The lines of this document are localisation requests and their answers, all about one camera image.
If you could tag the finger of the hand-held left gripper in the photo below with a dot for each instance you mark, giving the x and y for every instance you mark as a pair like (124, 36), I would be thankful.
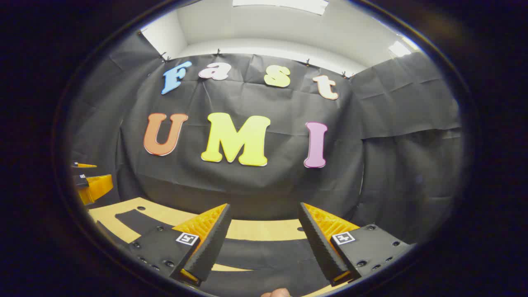
(97, 187)
(84, 165)

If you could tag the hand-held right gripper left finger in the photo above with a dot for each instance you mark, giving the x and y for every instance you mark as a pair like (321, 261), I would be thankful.
(212, 243)

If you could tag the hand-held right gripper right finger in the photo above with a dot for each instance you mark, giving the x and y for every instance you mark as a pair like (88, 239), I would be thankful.
(319, 243)

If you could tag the black backdrop cloth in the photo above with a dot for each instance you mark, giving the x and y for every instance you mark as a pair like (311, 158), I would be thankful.
(255, 185)

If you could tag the ceiling light panel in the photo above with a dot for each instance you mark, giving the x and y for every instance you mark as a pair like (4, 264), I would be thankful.
(401, 47)

